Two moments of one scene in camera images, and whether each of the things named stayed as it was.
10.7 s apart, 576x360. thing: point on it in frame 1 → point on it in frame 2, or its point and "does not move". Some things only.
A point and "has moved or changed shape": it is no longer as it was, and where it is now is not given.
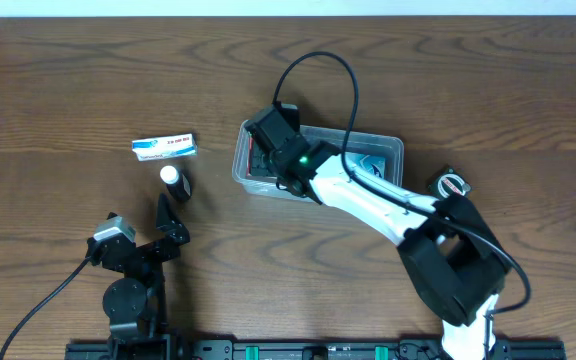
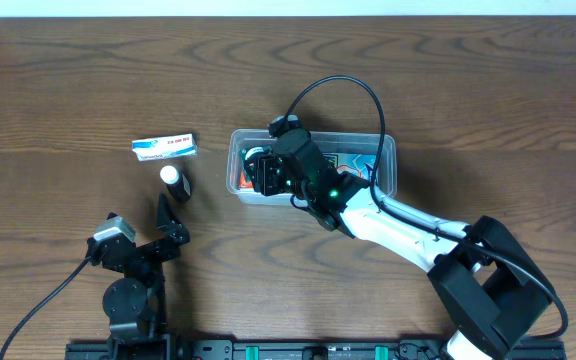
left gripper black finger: x=167 y=220 does not move
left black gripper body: x=148 y=248 does not move
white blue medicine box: x=172 y=146 does not move
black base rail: x=299 y=349 does not move
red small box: x=250 y=143 has moved or changed shape
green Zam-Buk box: x=449 y=182 → x=246 y=153
